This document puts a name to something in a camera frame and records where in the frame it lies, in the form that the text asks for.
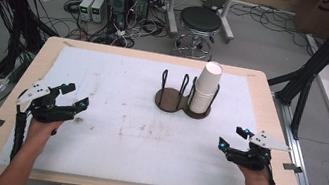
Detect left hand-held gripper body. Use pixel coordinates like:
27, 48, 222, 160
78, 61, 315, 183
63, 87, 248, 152
12, 76, 82, 129

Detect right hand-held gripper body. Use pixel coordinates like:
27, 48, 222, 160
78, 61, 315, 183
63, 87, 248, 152
225, 125, 294, 177

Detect white paper cup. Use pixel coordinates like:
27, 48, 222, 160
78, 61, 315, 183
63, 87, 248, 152
193, 58, 225, 96

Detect dark wooden wire cup holder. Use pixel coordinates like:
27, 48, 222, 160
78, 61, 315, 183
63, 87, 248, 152
152, 67, 223, 123

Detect person's right hand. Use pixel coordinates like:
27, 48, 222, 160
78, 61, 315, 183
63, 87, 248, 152
234, 162, 274, 185

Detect person's left hand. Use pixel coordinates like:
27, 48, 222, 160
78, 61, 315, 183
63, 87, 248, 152
24, 115, 64, 153

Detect white table mat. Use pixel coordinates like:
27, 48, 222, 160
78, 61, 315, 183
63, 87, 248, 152
0, 36, 272, 185

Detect grey power supply unit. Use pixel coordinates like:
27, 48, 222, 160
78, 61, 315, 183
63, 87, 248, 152
76, 0, 97, 23
88, 0, 108, 25

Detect black round stool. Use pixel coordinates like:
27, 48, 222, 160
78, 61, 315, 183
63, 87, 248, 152
169, 3, 226, 64

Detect white metal stand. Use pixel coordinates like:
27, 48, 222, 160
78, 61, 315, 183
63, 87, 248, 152
161, 0, 241, 47

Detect black laptop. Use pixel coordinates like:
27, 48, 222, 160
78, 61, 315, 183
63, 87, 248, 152
201, 0, 228, 13

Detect black cable drag chain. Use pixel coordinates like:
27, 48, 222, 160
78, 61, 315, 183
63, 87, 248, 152
6, 102, 32, 163

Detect tangle of floor cables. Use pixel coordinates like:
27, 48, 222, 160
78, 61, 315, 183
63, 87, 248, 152
57, 0, 175, 55

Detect loose black floor cables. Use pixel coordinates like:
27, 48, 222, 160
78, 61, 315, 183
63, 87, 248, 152
227, 0, 316, 40

